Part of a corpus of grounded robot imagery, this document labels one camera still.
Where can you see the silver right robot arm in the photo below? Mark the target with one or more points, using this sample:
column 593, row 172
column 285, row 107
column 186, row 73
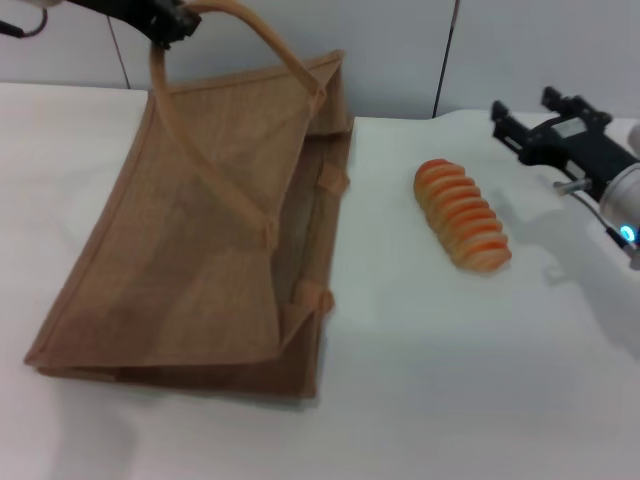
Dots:
column 625, row 200

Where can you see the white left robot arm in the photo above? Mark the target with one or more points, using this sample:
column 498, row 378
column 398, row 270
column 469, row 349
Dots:
column 45, row 2

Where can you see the orange ridged bread loaf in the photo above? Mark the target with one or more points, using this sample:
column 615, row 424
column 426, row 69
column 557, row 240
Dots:
column 460, row 215

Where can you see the brown jute handbag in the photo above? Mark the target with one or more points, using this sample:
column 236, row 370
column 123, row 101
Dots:
column 175, row 225

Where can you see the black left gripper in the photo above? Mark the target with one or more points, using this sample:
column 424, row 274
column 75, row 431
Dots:
column 125, row 12

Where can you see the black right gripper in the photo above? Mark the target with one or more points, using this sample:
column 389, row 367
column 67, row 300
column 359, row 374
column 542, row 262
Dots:
column 575, row 145

